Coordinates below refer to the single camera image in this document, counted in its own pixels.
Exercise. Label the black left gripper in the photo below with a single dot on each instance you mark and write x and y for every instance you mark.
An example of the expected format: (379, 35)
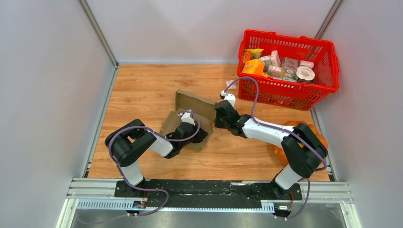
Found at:
(200, 136)

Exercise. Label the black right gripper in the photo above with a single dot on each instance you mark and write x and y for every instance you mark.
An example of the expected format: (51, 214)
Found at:
(216, 123)

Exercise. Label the brown cardboard paper box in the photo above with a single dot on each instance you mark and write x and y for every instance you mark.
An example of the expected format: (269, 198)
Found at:
(200, 106)

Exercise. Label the small white paper packet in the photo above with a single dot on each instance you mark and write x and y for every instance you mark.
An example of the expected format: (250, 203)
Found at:
(231, 84)

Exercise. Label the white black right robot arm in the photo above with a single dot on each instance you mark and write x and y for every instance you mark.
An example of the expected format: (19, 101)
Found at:
(303, 149)

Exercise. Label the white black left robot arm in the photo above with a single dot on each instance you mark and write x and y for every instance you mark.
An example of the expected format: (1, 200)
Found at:
(127, 144)

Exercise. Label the orange snack box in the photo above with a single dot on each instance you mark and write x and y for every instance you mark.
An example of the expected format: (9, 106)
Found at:
(254, 67)

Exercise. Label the white pink carton box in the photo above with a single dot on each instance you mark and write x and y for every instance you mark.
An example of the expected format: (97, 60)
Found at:
(275, 59)

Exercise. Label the orange pumpkin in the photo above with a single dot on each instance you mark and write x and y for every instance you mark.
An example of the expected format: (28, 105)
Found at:
(280, 154)

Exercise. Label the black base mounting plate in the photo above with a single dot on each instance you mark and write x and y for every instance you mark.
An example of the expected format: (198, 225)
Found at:
(219, 194)

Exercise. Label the yellow snack bag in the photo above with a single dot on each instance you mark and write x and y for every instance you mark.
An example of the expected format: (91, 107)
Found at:
(250, 54)

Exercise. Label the red plastic shopping basket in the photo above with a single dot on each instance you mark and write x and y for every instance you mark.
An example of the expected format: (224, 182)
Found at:
(300, 96)

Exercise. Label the white round tape roll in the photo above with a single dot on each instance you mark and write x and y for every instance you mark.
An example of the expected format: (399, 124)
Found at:
(305, 73)

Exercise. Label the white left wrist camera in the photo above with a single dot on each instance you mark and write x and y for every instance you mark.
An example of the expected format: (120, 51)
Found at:
(186, 117)

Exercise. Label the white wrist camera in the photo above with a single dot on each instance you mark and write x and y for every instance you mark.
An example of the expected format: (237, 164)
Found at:
(228, 97)
(186, 117)

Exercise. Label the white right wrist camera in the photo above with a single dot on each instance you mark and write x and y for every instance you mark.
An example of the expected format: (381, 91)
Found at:
(228, 97)

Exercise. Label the aluminium frame rail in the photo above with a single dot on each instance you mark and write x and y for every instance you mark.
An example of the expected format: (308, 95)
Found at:
(97, 193)

